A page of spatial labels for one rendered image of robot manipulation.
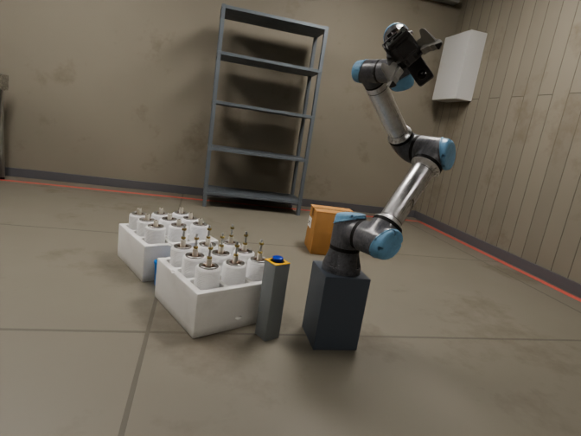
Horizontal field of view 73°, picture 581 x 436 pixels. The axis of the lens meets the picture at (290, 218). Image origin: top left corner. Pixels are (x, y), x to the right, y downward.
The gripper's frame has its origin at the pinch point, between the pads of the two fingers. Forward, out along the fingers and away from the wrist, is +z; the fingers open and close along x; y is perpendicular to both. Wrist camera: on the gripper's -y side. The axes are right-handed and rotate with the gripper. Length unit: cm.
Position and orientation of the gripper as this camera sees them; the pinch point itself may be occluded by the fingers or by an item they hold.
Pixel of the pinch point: (417, 68)
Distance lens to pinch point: 107.0
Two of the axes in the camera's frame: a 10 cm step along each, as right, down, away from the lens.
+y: -7.1, -6.2, -3.4
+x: 7.0, -5.4, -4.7
